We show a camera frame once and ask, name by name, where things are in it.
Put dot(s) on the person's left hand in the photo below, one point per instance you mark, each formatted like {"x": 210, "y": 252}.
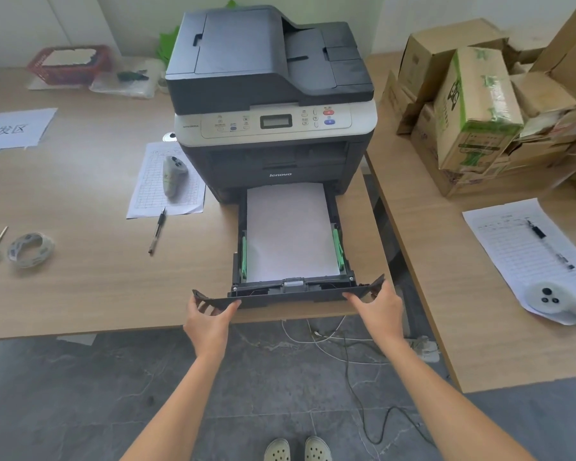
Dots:
{"x": 206, "y": 331}

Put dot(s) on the person's right hand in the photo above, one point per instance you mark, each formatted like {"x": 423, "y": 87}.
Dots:
{"x": 384, "y": 316}

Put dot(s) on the person's left thumb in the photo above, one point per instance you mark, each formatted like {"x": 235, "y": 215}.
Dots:
{"x": 229, "y": 312}

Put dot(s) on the person's right thumb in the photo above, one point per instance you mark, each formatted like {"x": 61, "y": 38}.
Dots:
{"x": 353, "y": 301}

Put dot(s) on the black printer paper tray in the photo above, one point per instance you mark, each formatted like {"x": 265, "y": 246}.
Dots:
{"x": 288, "y": 295}

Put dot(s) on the person's left forearm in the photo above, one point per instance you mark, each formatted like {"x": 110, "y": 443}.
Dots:
{"x": 177, "y": 408}

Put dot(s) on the person's right forearm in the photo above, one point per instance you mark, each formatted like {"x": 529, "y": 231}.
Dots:
{"x": 441, "y": 403}

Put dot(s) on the white power strip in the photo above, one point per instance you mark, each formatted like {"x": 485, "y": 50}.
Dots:
{"x": 425, "y": 349}

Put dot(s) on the white paper stack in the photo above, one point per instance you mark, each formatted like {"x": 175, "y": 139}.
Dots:
{"x": 290, "y": 230}

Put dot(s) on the black pen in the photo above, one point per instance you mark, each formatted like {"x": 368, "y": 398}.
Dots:
{"x": 157, "y": 232}
{"x": 549, "y": 244}

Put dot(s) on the white handheld controller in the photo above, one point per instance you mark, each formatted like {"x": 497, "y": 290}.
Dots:
{"x": 173, "y": 180}
{"x": 552, "y": 300}

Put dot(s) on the person's left shoe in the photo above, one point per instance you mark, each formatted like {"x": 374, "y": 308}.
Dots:
{"x": 277, "y": 451}

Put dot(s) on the person's shoe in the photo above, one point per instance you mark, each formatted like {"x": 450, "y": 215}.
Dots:
{"x": 317, "y": 449}
{"x": 277, "y": 451}

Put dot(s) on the grid form sheet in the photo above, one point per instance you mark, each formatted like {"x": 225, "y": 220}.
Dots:
{"x": 146, "y": 187}

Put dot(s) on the person's right shoe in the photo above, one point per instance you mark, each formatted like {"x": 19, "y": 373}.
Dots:
{"x": 317, "y": 449}

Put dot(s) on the lined form sheet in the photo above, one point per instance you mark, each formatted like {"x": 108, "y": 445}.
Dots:
{"x": 509, "y": 244}

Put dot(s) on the clear tape roll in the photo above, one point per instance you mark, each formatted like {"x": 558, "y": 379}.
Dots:
{"x": 17, "y": 252}

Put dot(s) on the grey black laser printer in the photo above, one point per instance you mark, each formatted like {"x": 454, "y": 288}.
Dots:
{"x": 269, "y": 86}

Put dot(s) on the green print cardboard carton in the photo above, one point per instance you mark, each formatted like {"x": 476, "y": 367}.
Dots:
{"x": 480, "y": 105}

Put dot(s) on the clear plastic bag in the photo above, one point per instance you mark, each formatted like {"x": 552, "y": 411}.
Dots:
{"x": 125, "y": 88}

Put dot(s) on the white paper sign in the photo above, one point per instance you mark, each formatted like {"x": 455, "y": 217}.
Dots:
{"x": 14, "y": 129}

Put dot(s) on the pile of brown cardboard boxes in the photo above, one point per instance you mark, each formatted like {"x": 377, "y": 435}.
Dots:
{"x": 552, "y": 86}

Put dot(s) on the white paper in basket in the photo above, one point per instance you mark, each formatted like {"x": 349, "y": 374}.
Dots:
{"x": 69, "y": 57}

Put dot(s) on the red plastic basket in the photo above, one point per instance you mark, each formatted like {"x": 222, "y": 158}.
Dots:
{"x": 38, "y": 71}

